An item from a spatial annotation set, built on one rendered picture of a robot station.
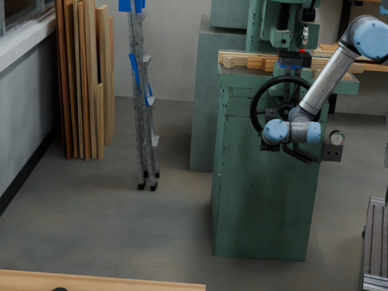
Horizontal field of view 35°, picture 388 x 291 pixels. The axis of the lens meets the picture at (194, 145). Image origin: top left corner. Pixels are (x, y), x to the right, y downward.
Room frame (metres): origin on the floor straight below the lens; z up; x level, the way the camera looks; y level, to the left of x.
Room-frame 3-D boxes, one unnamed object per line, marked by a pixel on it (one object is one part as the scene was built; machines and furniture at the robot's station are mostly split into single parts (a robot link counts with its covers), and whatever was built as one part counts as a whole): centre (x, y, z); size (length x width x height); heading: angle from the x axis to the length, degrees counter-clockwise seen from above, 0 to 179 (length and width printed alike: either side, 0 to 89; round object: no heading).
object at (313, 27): (2.89, -0.50, 1.02); 0.09 x 0.07 x 0.12; 92
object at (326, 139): (2.56, -0.61, 0.58); 0.12 x 0.08 x 0.08; 2
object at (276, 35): (2.72, -0.35, 1.03); 0.14 x 0.07 x 0.09; 2
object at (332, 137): (2.50, -0.61, 0.65); 0.06 x 0.04 x 0.08; 92
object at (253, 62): (2.66, -0.34, 0.93); 0.26 x 0.02 x 0.05; 92
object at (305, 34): (2.83, -0.47, 1.02); 0.12 x 0.03 x 0.12; 2
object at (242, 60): (2.70, -0.42, 0.92); 0.64 x 0.02 x 0.04; 92
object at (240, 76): (2.59, -0.39, 0.87); 0.61 x 0.30 x 0.06; 92
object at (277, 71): (2.51, -0.39, 0.91); 0.15 x 0.14 x 0.09; 92
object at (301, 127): (2.04, -0.38, 0.84); 0.11 x 0.11 x 0.08; 89
